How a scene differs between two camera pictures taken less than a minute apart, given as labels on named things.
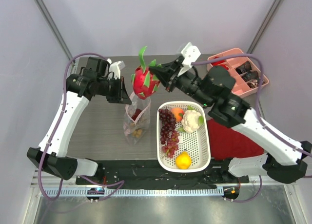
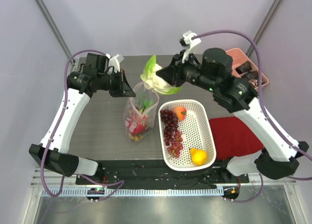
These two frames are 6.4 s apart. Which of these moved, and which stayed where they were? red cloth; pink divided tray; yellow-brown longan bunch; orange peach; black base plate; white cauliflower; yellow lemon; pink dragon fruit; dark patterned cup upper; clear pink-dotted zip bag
Moved: orange peach; yellow lemon; pink dragon fruit; clear pink-dotted zip bag; white cauliflower; yellow-brown longan bunch
Stayed: pink divided tray; red cloth; dark patterned cup upper; black base plate
